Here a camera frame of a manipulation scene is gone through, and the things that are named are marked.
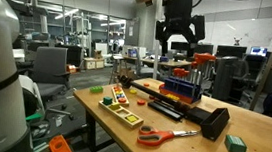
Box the wooden shape sorter board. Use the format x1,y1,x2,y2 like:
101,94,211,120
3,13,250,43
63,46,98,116
96,96,147,131

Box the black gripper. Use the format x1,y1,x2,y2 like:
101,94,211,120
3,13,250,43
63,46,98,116
153,0,210,60

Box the black flat block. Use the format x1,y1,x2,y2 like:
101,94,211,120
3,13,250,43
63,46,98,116
185,105,212,125

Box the monitor with blue screen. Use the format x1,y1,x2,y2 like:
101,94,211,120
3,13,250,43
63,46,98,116
248,45,269,59

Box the cardboard box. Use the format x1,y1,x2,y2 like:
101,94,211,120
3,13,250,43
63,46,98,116
81,56,106,73

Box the small orange T-handle key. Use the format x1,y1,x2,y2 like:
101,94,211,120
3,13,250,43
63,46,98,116
170,67,191,92

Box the teal wooden cube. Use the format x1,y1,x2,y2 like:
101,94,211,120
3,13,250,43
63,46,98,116
102,95,114,107

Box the white rounded housing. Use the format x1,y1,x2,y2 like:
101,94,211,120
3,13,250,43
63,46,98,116
15,74,49,120

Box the long black handle bar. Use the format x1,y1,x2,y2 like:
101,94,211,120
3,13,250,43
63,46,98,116
116,73,194,114

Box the orange plastic crate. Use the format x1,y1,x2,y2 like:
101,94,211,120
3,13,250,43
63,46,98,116
47,133,80,152

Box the yellow round wooden block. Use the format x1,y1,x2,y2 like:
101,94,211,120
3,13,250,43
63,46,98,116
128,87,139,95

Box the yellow Lego brick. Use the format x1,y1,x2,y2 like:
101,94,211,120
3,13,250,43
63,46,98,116
164,93,181,102

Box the wooden plank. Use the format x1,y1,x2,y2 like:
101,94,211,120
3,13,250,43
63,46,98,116
248,34,272,114

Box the orange box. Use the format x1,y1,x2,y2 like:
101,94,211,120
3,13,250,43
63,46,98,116
65,63,79,75

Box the green plastic handle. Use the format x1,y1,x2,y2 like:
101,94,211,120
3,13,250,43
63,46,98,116
25,111,45,125

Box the dark grey upright panel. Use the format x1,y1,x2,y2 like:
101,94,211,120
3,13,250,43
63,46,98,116
210,55,251,105

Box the wooden top desk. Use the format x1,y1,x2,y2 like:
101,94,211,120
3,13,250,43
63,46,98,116
119,53,194,82

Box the wooden peg stacking board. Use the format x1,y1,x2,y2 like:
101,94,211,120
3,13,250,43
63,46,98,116
109,84,132,107

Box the black computer monitor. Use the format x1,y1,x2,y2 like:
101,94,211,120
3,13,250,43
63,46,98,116
193,43,214,56
169,40,189,53
215,44,248,61

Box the green rectangular block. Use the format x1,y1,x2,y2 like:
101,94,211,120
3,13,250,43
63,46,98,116
223,134,249,152

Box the green Duplo brick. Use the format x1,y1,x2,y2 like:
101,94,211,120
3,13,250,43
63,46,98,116
89,85,105,95

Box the white pole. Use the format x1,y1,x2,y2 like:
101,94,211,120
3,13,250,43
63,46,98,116
148,2,166,81

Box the blue hex key holder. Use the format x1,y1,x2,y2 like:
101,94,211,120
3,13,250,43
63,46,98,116
158,75,205,106

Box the large orange T-handle key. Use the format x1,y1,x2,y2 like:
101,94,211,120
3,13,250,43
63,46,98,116
189,50,218,94

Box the grey office chair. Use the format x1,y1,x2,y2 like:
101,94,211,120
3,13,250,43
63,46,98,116
25,44,82,121

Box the black flat rail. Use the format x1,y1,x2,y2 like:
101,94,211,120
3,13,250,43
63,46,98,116
146,99,186,123

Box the metal stool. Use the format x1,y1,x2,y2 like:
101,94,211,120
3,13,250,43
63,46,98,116
108,54,126,86

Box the black angled block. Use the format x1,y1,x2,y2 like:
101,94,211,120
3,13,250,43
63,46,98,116
198,104,232,143

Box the orange handled scissors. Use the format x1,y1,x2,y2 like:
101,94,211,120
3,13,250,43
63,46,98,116
135,123,201,152

